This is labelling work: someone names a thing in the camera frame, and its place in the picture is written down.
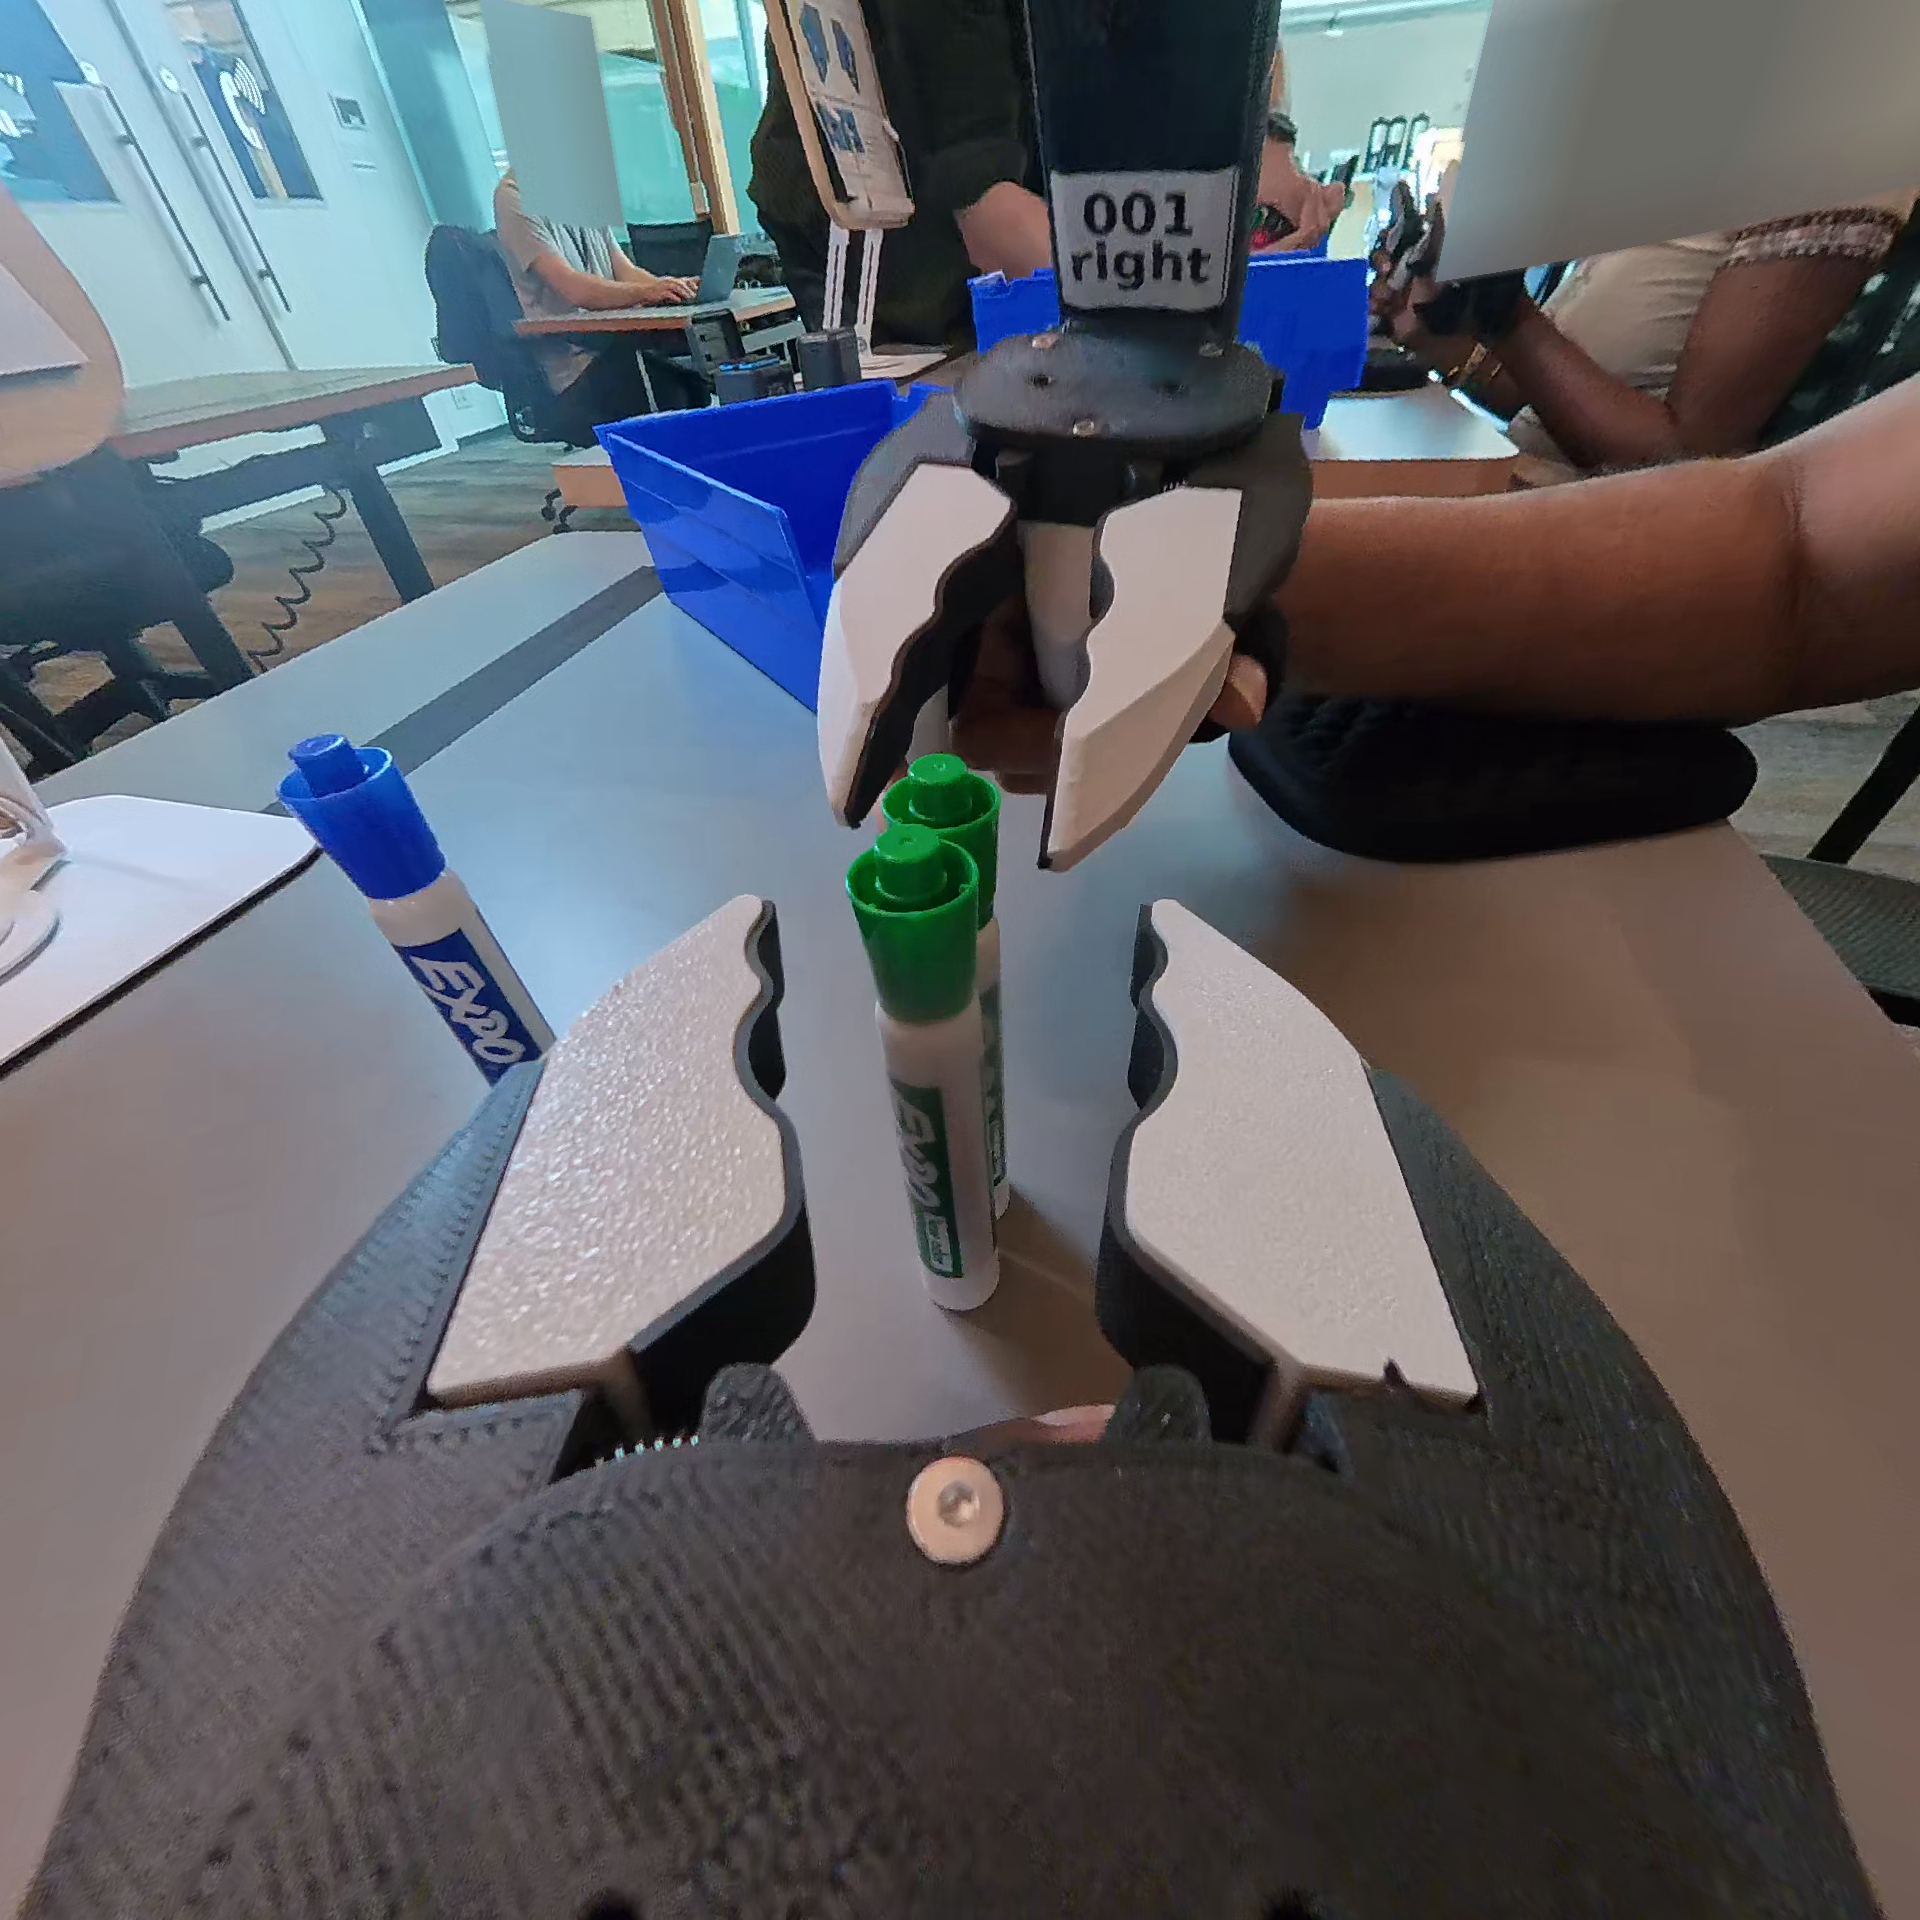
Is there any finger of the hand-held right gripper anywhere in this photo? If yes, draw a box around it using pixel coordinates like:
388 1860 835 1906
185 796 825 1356
1038 483 1249 875
817 463 1022 831

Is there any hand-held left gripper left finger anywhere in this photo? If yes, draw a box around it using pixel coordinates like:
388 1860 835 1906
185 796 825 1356
424 896 818 1414

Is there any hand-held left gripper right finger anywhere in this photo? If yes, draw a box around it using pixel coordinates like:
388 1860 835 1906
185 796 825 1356
1094 900 1484 1443

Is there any blue plastic bin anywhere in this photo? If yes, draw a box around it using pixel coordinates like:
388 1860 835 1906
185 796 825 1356
595 377 962 713
968 256 1374 432

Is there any green dry erase marker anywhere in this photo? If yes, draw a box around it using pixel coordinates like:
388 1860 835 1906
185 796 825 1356
844 823 1001 1315
880 753 1014 1220

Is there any blue dry erase marker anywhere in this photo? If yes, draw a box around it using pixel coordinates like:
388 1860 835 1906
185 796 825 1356
276 732 558 1087

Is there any person's right forearm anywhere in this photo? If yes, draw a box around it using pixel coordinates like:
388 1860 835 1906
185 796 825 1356
1275 406 1920 721

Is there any hanging instruction board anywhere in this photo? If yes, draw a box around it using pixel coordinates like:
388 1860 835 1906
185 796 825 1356
762 0 916 233

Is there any wood-edged grey table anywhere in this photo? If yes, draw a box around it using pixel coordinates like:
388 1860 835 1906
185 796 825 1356
546 383 1520 530

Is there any grey laptop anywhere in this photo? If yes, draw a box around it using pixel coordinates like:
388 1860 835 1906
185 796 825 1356
651 231 750 310

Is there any black textured wrist pad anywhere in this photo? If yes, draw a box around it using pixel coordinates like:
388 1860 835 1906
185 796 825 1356
1227 692 1760 864

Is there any wooden office desk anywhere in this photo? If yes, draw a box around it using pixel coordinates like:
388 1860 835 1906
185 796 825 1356
514 286 801 414

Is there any black office chair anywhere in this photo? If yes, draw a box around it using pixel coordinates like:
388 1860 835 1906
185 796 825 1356
424 224 579 449
0 450 256 775

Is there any wooden board document stand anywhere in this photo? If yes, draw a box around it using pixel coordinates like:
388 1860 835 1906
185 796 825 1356
0 182 320 1070

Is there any long wooden desk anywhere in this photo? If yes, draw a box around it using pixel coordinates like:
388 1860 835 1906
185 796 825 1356
105 363 480 602

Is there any printed instruction sheet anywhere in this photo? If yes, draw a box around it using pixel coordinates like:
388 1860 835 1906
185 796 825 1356
0 263 91 380

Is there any black coiled cable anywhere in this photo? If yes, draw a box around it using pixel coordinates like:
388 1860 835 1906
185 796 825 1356
241 488 354 673

